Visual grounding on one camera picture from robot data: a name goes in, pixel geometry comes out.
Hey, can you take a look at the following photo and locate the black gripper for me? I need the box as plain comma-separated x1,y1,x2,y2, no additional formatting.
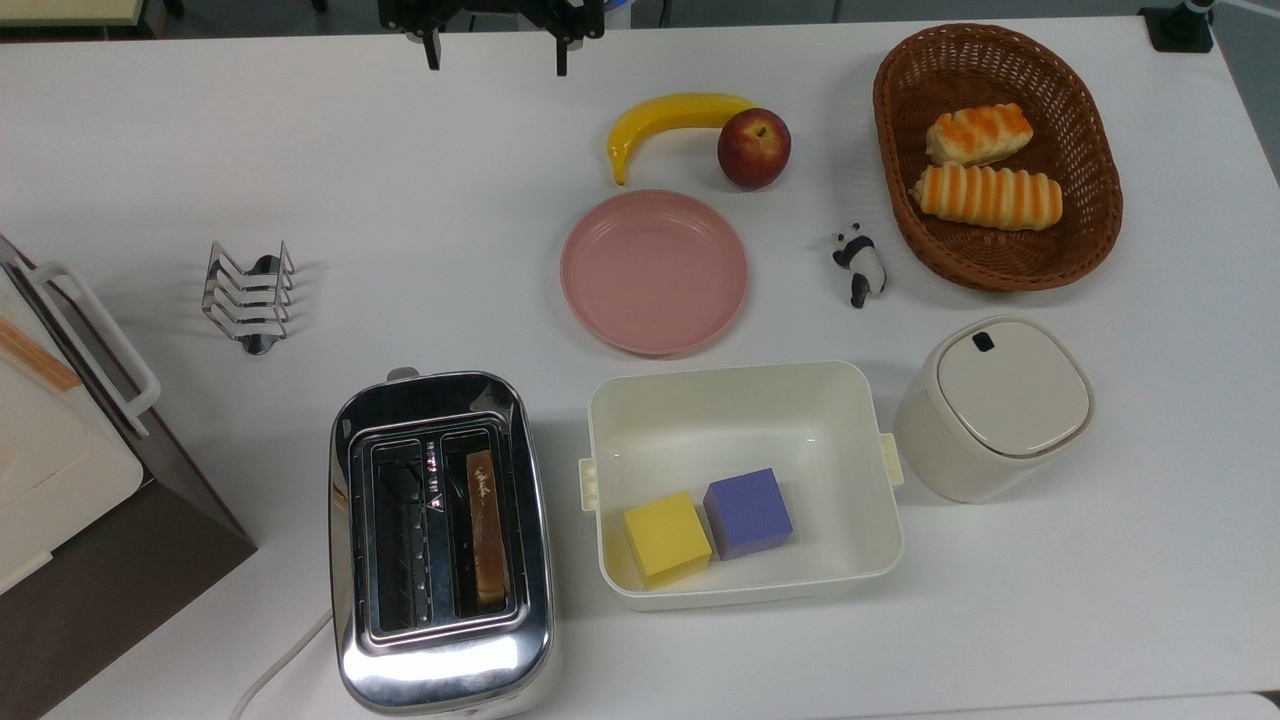
378,0,606,78

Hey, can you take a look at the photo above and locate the chrome two-slot toaster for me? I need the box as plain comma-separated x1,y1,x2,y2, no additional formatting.
328,367,557,718

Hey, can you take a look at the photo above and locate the yellow banana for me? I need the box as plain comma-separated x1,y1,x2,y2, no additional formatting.
608,93,758,187

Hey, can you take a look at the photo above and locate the pink round plate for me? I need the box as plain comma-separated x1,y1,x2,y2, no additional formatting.
560,189,750,357

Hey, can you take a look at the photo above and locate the red apple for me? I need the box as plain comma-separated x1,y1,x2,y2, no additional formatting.
717,107,793,191

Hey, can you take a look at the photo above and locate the metal toast rack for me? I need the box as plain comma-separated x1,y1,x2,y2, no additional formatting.
201,240,297,356

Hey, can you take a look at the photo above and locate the panda figurine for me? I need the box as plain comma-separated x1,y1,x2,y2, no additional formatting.
831,223,888,309

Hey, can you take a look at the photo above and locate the white rectangular plastic container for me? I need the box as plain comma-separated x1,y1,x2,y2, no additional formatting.
578,360,906,612

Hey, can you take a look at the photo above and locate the toast slice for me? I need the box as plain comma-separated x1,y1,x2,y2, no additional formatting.
465,449,510,610

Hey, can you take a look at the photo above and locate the short striped bread roll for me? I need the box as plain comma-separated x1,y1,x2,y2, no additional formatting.
925,103,1035,167

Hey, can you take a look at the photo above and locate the long striped bread roll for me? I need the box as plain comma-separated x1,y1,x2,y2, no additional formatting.
909,164,1064,233

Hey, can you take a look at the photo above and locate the yellow cube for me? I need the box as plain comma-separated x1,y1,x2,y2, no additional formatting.
623,490,714,590

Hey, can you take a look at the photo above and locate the purple cube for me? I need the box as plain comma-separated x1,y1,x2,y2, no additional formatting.
703,467,796,561

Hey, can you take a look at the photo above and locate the white oven appliance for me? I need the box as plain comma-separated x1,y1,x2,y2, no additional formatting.
0,233,259,720

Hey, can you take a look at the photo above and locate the brown wicker basket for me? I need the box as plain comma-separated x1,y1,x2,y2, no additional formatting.
873,24,1124,294

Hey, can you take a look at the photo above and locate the cream lidded trash bin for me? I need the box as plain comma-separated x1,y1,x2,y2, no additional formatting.
893,316,1097,504

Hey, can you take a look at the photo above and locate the white toaster power cable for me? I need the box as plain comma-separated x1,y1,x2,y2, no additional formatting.
229,609,334,720

